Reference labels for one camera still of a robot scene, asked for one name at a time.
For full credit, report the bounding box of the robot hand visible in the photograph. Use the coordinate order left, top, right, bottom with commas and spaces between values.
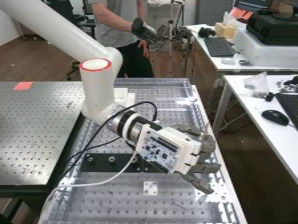
134, 124, 222, 195

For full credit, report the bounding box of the white plastic container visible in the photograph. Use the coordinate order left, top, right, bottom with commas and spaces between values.
231, 27, 298, 69

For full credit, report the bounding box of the black plate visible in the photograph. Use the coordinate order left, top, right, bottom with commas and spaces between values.
80, 152, 166, 174

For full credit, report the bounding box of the clear box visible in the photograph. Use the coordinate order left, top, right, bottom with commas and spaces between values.
38, 77, 249, 224

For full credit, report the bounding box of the small white box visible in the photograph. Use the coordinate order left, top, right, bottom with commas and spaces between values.
113, 87, 137, 108

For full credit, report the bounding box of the white desk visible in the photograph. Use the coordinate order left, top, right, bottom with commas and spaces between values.
185, 23, 298, 75
211, 73, 298, 185

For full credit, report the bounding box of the black mouse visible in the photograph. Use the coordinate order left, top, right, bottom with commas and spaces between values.
261, 109, 291, 127

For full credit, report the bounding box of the clear plastic bag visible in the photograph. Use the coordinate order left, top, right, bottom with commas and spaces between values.
242, 71, 271, 98

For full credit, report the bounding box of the black keyboard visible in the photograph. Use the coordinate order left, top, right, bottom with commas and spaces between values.
274, 92, 298, 130
202, 36, 237, 58

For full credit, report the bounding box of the cardboard box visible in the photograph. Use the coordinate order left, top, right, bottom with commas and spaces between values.
214, 22, 237, 40

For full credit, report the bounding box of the red tape patch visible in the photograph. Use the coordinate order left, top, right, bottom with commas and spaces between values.
12, 81, 36, 92

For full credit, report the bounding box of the person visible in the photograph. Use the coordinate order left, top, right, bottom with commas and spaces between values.
89, 0, 160, 80

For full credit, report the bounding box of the black equipment case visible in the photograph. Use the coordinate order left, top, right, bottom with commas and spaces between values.
246, 10, 298, 47

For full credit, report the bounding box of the black office chair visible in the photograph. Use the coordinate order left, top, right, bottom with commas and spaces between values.
42, 0, 97, 38

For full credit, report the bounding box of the small white square bracket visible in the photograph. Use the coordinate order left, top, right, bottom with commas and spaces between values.
142, 180, 160, 196

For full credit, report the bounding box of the white cable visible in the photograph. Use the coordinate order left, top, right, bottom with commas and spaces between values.
40, 153, 140, 214

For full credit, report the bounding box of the black cable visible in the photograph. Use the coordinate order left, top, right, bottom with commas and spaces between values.
53, 101, 160, 192

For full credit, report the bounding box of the camera tripod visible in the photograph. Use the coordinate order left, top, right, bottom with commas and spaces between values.
162, 0, 191, 78

